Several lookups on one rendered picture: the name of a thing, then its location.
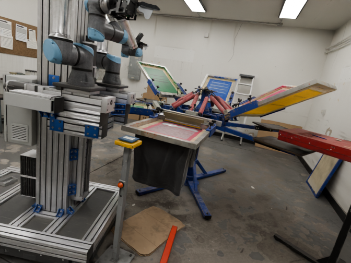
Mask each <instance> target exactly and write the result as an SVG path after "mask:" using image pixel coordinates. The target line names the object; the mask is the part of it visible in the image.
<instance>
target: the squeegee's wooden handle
mask: <svg viewBox="0 0 351 263"><path fill-rule="evenodd" d="M163 114H164V115H165V118H166V119H171V120H174V121H178V122H183V123H187V124H192V125H196V126H199V127H201V123H202V124H203V123H204V119H199V118H194V117H189V116H185V115H180V114H176V113H171V112H166V111H164V112H163Z"/></svg>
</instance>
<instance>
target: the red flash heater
mask: <svg viewBox="0 0 351 263"><path fill-rule="evenodd" d="M313 135H316V136H319V137H322V138H325V139H322V138H319V137H316V136H313ZM326 139H327V140H326ZM336 139H338V138H334V137H330V136H327V135H323V134H319V133H315V132H312V131H308V130H304V129H300V128H293V129H280V130H279V132H278V140H281V141H284V142H287V143H290V144H293V145H296V146H300V147H303V148H306V149H309V150H312V151H316V152H319V153H322V154H325V155H328V156H331V157H334V158H337V159H341V160H344V161H347V162H350V163H351V142H350V141H346V140H342V139H338V140H341V141H337V140H336Z"/></svg>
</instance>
